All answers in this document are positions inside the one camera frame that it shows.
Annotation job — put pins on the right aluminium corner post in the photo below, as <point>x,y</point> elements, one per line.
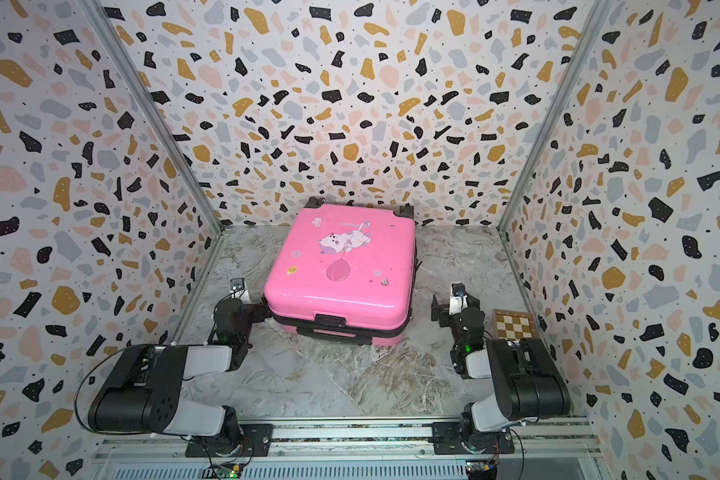
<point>592,26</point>

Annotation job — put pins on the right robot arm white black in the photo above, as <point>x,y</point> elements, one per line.
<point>526,383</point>

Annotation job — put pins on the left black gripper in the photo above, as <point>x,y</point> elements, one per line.
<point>258,315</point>

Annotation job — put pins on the left green circuit board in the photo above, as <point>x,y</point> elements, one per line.
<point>223,471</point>

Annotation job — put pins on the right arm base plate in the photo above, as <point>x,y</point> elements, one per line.
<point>451,438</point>

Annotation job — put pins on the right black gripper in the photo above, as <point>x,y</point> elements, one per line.
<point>445,316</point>

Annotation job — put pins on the aluminium corner post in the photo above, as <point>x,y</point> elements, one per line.
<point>592,26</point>
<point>95,14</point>

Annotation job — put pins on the green circuit board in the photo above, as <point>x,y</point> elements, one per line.
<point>223,471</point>
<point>482,470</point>

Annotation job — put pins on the left aluminium corner post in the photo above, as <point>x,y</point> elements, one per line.
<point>95,14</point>

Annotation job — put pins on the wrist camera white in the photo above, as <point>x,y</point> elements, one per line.
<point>239,290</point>
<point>458,298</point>

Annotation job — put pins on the wooden chessboard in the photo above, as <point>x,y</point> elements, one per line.
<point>514,325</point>

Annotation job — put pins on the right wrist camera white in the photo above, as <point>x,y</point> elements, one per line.
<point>458,298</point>

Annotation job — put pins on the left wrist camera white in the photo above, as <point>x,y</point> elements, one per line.
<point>239,290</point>

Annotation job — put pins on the right green circuit board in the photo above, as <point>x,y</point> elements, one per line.
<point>482,470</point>

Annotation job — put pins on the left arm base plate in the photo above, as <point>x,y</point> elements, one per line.
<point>253,441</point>

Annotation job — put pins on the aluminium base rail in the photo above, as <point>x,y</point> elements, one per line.
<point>401,448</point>

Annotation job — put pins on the pink hard-shell suitcase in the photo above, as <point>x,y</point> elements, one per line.
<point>345,273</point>

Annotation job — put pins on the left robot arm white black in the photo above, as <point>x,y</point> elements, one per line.
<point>142,394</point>

